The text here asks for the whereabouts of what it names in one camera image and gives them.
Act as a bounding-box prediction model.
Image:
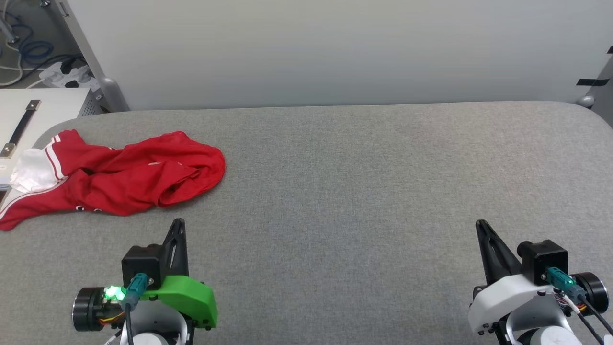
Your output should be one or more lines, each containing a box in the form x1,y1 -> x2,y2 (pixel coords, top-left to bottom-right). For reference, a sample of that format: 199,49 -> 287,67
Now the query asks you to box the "white cabinet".
0,88 -> 104,192

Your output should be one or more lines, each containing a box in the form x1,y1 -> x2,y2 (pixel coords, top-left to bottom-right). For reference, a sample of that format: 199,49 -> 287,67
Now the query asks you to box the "black strap handle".
0,100 -> 42,159

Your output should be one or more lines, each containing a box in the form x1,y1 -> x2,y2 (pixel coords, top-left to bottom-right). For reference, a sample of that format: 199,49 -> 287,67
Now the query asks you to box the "black cylindrical left gripper motor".
72,287 -> 112,332

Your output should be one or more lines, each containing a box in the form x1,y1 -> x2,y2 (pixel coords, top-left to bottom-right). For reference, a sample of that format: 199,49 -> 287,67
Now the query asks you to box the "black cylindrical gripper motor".
574,272 -> 610,315
72,287 -> 112,332

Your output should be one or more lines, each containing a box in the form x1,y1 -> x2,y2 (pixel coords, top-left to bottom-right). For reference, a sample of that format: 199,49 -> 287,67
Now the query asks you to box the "red white basketball jersey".
0,128 -> 226,232

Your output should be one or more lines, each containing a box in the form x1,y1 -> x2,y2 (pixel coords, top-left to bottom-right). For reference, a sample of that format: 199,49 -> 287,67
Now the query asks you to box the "white cable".
0,60 -> 48,89

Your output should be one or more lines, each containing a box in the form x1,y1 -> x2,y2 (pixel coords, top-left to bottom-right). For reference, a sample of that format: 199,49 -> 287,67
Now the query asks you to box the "white power strip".
38,61 -> 99,90

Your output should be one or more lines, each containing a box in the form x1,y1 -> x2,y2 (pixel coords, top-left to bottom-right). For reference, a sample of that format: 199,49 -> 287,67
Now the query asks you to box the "thin black cable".
570,304 -> 605,345

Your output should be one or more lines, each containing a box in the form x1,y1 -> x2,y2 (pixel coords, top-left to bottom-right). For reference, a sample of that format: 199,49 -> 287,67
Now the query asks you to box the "black cylindrical right gripper motor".
574,272 -> 610,315

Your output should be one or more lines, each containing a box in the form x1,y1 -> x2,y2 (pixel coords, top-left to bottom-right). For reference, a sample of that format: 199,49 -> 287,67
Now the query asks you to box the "grey metal frame leg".
40,0 -> 131,114

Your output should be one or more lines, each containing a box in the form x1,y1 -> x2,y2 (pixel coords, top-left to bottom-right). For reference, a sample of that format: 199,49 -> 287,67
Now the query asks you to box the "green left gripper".
140,218 -> 218,331

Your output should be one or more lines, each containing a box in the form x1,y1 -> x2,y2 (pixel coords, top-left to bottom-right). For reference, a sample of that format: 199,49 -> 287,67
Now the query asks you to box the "blue coiled cable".
2,10 -> 54,66

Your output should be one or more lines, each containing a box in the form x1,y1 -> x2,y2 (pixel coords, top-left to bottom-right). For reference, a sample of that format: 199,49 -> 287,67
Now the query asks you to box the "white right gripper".
468,219 -> 558,335

